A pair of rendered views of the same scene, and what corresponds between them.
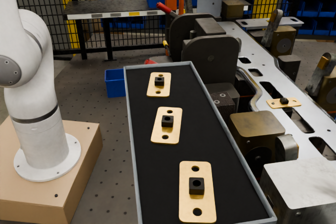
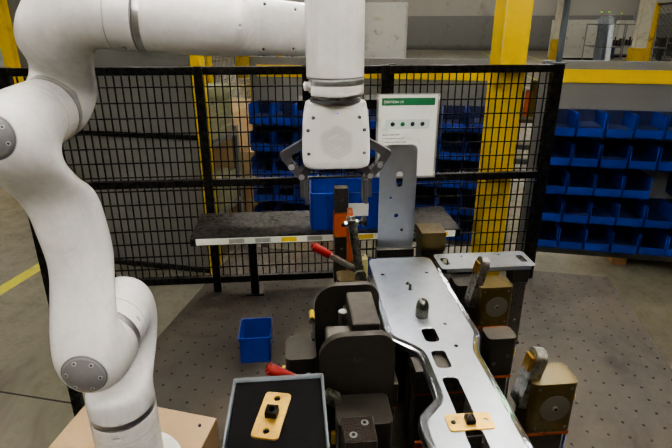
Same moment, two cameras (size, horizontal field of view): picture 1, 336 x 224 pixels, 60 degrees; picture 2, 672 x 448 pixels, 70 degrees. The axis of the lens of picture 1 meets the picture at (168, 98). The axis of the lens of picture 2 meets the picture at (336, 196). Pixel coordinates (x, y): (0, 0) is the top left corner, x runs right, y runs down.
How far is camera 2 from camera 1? 0.28 m
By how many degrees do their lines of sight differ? 14
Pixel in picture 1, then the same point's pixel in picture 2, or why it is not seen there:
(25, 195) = not seen: outside the picture
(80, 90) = (203, 348)
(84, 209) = not seen: outside the picture
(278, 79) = (472, 374)
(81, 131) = (188, 431)
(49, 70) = (148, 356)
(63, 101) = (175, 365)
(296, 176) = not seen: outside the picture
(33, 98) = (121, 399)
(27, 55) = (118, 354)
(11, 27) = (103, 321)
